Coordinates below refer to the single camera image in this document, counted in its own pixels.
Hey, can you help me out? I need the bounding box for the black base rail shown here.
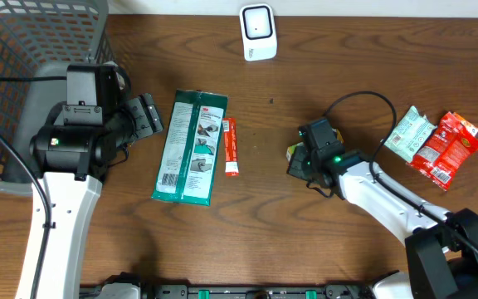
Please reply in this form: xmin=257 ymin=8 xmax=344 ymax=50
xmin=79 ymin=272 xmax=414 ymax=299

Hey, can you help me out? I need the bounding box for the red chocolate bar wrapper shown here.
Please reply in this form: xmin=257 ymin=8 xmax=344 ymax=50
xmin=222 ymin=118 xmax=239 ymax=176

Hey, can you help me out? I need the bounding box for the grey plastic mesh basket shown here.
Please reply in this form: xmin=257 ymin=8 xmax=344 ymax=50
xmin=0 ymin=0 xmax=118 ymax=196

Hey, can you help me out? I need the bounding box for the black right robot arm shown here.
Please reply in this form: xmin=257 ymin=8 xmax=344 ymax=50
xmin=287 ymin=119 xmax=478 ymax=298

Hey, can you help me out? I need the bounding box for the green tea drink carton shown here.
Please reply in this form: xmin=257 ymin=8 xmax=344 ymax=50
xmin=285 ymin=129 xmax=344 ymax=162

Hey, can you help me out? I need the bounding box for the white barcode scanner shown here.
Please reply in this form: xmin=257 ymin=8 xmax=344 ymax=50
xmin=239 ymin=3 xmax=278 ymax=61

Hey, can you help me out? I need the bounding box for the red snack bag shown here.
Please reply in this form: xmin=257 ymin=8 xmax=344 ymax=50
xmin=408 ymin=112 xmax=478 ymax=191

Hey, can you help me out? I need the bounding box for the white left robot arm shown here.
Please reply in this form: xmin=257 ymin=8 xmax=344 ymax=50
xmin=16 ymin=61 xmax=163 ymax=298

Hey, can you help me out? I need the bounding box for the mint wet wipes pack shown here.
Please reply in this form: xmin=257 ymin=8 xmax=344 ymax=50
xmin=384 ymin=105 xmax=437 ymax=163

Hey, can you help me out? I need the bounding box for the green white 3M package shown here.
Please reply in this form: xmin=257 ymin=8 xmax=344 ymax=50
xmin=151 ymin=90 xmax=228 ymax=206

